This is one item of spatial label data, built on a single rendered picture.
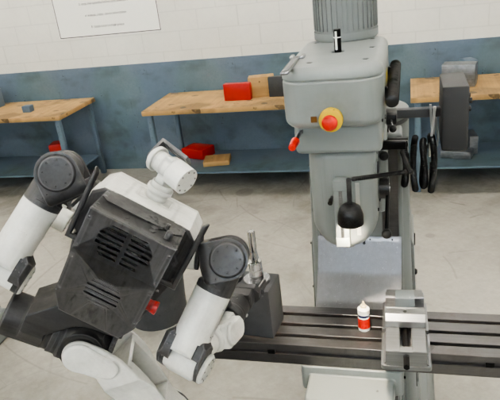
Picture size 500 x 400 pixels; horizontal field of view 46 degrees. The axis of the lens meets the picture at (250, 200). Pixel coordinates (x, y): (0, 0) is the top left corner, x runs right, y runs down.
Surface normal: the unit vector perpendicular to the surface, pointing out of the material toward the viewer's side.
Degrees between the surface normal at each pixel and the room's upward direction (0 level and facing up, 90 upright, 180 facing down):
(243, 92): 90
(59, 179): 74
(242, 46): 90
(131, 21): 90
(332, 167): 90
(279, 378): 0
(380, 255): 63
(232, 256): 67
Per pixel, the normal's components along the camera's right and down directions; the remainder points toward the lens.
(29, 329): 0.09, 0.38
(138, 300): -0.18, 0.51
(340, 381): -0.11, -0.91
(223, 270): -0.02, 0.00
